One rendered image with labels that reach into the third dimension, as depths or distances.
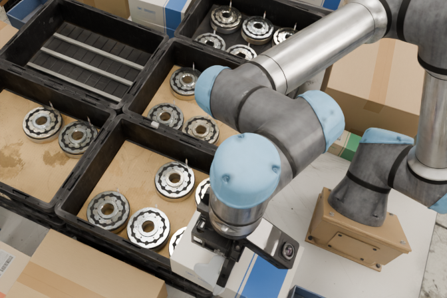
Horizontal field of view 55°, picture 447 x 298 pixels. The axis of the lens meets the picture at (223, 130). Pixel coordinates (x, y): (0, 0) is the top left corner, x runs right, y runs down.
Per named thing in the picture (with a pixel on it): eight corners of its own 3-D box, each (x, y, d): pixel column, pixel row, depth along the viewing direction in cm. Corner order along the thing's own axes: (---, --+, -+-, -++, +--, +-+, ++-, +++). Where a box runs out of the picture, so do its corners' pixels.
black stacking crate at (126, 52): (171, 62, 136) (170, 36, 126) (124, 134, 121) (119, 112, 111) (64, 21, 142) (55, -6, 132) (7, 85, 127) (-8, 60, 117)
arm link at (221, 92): (382, -43, 82) (181, 64, 61) (438, -34, 75) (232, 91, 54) (377, 14, 89) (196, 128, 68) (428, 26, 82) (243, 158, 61)
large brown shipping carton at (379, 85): (333, 40, 161) (350, -1, 144) (412, 64, 157) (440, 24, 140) (310, 124, 140) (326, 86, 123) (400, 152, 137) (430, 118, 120)
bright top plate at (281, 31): (308, 34, 140) (308, 34, 139) (298, 55, 135) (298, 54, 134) (279, 24, 141) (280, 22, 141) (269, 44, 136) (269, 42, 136)
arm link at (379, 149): (360, 166, 118) (380, 122, 115) (405, 190, 109) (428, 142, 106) (338, 167, 109) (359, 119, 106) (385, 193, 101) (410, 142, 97)
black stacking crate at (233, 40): (317, 41, 145) (326, 16, 135) (290, 106, 130) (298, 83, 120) (211, 4, 151) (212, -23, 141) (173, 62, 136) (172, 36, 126)
